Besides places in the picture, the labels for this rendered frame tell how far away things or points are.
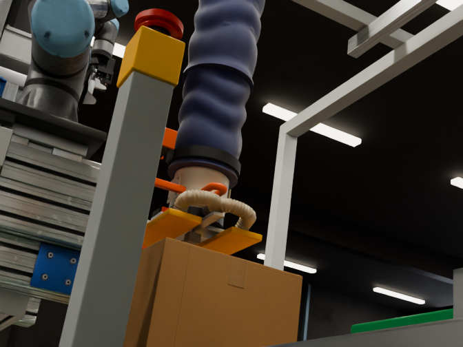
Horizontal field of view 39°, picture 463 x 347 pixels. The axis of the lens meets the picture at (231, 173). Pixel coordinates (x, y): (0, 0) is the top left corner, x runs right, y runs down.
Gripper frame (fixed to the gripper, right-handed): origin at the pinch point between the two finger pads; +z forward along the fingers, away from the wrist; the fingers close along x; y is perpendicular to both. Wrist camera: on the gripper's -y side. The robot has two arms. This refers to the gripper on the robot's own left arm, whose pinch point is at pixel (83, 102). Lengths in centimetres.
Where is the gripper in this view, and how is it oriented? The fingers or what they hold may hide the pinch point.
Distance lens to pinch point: 231.8
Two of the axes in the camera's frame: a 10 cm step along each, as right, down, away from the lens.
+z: -1.3, 9.1, -4.0
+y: 8.8, 2.9, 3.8
